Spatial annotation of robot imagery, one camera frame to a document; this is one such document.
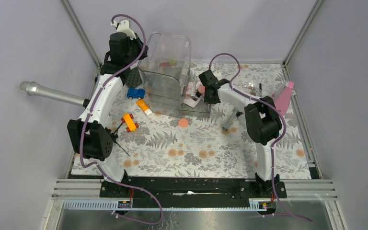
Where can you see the blue toy car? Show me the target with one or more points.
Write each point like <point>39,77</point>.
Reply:
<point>134,93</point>

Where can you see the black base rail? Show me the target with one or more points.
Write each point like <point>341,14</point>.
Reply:
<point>183,192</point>

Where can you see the red yellow toy piece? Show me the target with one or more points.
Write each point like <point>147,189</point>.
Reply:
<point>168,64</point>

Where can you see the pink round sponge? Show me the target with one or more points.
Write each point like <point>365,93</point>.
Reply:
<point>201,90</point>

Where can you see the orange round sponge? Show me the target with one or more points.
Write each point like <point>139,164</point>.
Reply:
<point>183,122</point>

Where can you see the silver microphone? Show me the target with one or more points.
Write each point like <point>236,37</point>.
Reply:
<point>34,89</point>

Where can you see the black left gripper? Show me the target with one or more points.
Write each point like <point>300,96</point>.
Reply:
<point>137,41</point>

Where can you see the grey square tube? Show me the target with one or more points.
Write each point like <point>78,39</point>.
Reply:
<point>226,125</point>

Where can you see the dark grey building plate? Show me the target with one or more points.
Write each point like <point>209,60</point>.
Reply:
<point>134,79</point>

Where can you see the pink stand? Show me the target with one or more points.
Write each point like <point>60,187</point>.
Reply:
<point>282,96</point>

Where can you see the orange cream tube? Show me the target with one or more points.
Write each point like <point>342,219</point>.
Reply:
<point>143,106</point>

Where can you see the clear pink nail box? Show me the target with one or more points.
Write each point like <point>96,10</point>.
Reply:
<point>191,90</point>

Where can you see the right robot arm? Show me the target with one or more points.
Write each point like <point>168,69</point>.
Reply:
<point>263,124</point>

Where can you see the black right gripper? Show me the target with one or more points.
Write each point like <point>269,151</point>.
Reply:
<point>208,101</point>

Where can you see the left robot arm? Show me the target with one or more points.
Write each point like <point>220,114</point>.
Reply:
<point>89,136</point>

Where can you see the white eyelash card packet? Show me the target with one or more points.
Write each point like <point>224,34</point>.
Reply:
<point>192,102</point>

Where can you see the clear acrylic organizer box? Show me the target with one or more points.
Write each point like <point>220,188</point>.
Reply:
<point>165,87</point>

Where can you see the yellow red toy block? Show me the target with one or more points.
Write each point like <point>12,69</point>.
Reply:
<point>131,125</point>

